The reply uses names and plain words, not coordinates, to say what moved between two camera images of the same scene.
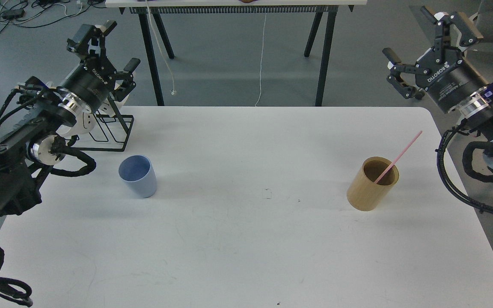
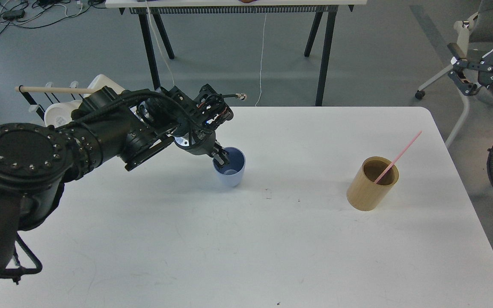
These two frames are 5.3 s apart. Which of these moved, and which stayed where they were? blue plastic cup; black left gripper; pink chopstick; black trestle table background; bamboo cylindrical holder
Moved: blue plastic cup; black left gripper
Stayed: black trestle table background; bamboo cylindrical holder; pink chopstick
